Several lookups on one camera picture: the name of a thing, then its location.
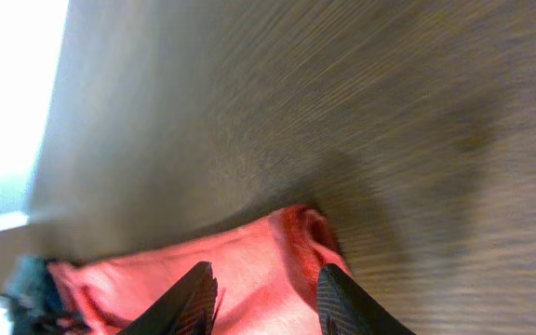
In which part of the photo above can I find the orange soccer t-shirt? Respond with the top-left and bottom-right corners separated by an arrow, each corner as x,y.
48,206 -> 349,334

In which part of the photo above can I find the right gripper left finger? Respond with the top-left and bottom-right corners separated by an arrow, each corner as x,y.
117,261 -> 218,335

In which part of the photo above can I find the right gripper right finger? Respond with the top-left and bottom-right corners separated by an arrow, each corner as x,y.
316,263 -> 415,335

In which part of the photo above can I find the folded navy garment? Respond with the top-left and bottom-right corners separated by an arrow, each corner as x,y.
3,255 -> 91,335

